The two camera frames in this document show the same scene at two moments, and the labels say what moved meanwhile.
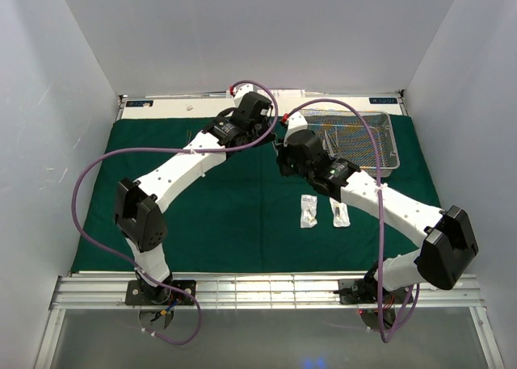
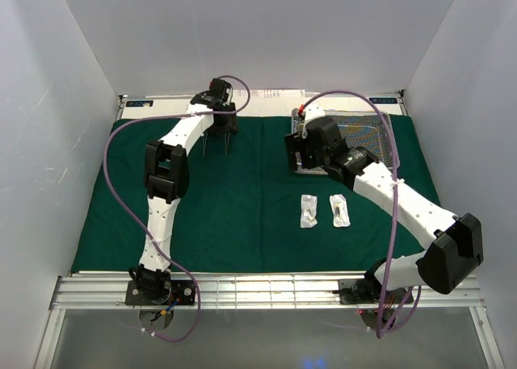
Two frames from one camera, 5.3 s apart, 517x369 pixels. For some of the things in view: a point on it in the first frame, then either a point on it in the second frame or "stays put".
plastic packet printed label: x=308 y=206 stays put
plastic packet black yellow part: x=340 y=213 stays put
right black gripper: x=283 y=152 → x=296 y=143
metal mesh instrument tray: x=345 y=136 stays put
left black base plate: x=136 y=295 stays put
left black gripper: x=266 y=123 → x=230 y=127
